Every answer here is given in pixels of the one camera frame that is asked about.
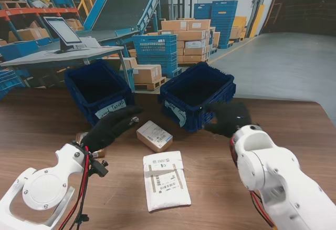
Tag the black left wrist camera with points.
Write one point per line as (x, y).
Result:
(101, 168)

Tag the white padded mailer bag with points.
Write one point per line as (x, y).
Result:
(166, 188)

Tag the handwritten boxed parcels paper label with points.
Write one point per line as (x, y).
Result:
(105, 113)

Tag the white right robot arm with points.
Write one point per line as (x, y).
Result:
(275, 169)

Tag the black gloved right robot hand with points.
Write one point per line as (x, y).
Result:
(231, 117)

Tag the blue bin boxed parcels label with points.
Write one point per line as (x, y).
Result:
(78, 96)

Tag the small cardboard box with label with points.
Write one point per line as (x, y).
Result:
(153, 135)

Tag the crumpled handwritten paper label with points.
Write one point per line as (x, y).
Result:
(179, 114)

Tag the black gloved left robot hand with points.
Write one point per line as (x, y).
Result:
(107, 131)

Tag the blue ribbed plastic bin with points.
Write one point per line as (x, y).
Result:
(194, 117)

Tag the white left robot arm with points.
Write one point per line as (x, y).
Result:
(39, 190)

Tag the flat brown cardboard parcel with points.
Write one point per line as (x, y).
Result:
(81, 136)

